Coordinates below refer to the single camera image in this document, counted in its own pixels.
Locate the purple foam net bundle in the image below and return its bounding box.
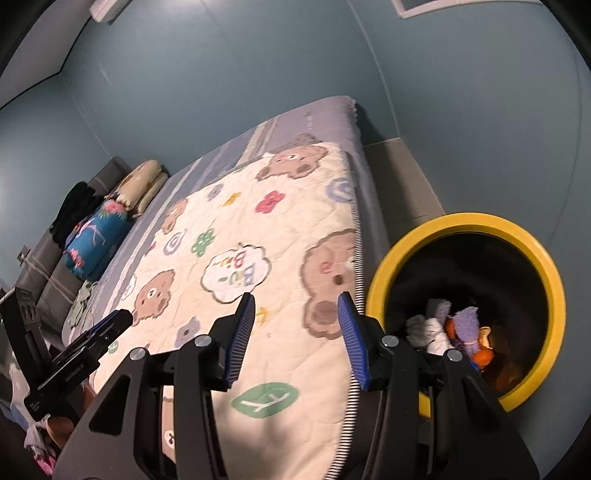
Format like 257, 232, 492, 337
444, 306, 484, 359

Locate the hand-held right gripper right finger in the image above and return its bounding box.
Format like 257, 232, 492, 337
337, 291, 540, 480

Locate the blue floral folded quilt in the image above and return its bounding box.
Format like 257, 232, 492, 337
63, 199, 135, 281

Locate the white air conditioner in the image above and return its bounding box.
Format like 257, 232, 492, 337
89, 0, 131, 22

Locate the green cloth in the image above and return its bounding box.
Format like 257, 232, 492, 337
65, 281, 100, 332

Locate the beige folded blanket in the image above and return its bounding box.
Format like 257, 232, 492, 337
108, 160, 170, 218

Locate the yellow rimmed trash bin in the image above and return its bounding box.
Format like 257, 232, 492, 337
365, 213, 567, 413

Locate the person's left hand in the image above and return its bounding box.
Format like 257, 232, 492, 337
46, 382, 100, 451

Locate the bear printed blanket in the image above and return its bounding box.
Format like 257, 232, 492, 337
90, 141, 362, 480

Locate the person's patterned clothing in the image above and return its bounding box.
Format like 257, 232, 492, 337
22, 416, 59, 479

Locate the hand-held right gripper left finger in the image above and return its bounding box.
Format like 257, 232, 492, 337
52, 292, 256, 480

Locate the black clothing pile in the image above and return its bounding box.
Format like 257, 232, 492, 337
50, 181, 105, 244

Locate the bed with striped sheet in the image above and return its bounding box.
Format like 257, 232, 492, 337
61, 95, 392, 480

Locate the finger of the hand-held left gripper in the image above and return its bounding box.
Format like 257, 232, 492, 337
84, 309, 126, 341
99, 310, 136, 352

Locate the orange snack wrapper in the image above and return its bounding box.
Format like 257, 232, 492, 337
475, 325, 498, 371

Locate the grey bed headboard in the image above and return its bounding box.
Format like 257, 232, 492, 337
17, 157, 131, 324

